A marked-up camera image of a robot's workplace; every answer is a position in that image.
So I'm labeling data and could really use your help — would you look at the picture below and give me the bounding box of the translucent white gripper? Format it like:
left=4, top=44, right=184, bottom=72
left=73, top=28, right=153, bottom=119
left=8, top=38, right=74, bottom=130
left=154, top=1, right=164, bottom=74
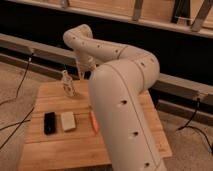
left=62, top=52, right=96, bottom=97

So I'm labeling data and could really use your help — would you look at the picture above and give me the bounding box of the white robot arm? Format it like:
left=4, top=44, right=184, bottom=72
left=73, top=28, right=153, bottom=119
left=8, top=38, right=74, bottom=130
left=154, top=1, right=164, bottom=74
left=63, top=24, right=167, bottom=171

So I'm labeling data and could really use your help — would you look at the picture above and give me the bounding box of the white sponge block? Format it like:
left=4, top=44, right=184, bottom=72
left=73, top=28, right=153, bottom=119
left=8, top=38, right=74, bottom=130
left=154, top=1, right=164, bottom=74
left=61, top=112, right=76, bottom=131

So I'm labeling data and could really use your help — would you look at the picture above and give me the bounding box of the black rectangular block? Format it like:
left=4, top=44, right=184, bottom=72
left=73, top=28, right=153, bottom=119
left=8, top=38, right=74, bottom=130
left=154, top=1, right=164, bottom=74
left=44, top=112, right=56, bottom=135

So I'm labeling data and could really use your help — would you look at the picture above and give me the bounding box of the orange carrot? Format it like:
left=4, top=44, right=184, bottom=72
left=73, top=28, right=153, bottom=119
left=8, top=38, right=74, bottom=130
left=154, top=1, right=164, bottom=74
left=90, top=111, right=99, bottom=134

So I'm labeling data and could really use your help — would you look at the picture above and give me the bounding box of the wooden board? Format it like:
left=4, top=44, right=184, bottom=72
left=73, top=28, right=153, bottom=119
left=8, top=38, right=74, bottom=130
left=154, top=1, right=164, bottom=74
left=19, top=80, right=172, bottom=171

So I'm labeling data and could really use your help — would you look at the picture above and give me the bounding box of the black cable on floor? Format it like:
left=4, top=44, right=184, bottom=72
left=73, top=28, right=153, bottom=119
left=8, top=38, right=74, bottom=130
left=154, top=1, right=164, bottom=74
left=0, top=50, right=37, bottom=150

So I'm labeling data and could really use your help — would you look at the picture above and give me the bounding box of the grey metal rail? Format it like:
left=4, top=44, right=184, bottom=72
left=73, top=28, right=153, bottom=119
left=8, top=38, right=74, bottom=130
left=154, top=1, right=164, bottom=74
left=0, top=33, right=213, bottom=127

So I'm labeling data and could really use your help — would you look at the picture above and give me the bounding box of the black cable at right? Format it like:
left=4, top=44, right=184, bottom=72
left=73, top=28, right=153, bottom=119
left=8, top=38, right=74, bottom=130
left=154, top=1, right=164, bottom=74
left=176, top=97, right=213, bottom=155

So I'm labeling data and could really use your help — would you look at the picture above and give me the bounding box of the wooden shelf frame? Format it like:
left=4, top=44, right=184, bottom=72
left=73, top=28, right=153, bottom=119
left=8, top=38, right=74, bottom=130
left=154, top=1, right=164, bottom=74
left=5, top=0, right=213, bottom=39

